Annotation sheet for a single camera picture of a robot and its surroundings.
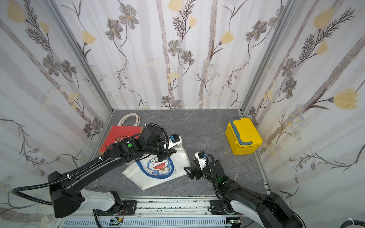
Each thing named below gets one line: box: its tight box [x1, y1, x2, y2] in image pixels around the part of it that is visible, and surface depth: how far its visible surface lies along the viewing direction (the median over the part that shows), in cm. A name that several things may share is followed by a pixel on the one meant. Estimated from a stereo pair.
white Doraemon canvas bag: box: [122, 144, 191, 191], surface depth 74 cm
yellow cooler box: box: [225, 117, 263, 156], surface depth 91 cm
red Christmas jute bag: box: [98, 113, 144, 156], surface depth 107 cm
